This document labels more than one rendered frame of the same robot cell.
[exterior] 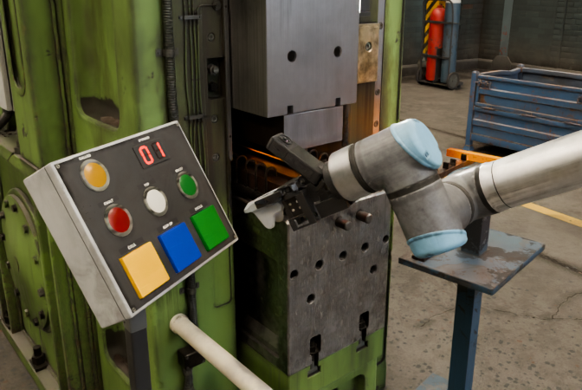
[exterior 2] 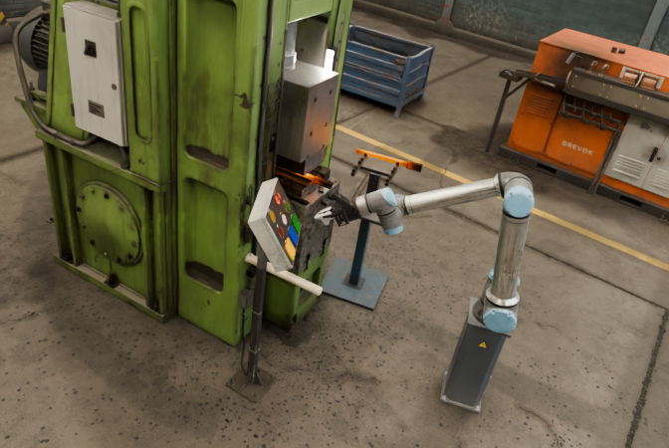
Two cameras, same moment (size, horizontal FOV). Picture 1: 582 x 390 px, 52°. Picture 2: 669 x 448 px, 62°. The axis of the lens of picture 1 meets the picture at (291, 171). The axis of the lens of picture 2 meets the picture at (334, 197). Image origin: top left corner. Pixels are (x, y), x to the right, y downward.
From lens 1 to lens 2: 169 cm
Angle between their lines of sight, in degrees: 27
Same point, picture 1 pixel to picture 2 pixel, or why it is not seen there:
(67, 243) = (266, 244)
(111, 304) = (283, 264)
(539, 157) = (426, 198)
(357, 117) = not seen: hidden behind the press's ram
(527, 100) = (360, 58)
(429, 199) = (393, 217)
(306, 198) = (345, 215)
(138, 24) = (251, 129)
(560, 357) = (395, 240)
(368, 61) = not seen: hidden behind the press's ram
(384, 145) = (379, 199)
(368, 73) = not seen: hidden behind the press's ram
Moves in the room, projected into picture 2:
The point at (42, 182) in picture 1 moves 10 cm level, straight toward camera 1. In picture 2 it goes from (259, 223) to (274, 235)
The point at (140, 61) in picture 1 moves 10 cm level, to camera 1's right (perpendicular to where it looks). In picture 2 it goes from (250, 145) to (271, 144)
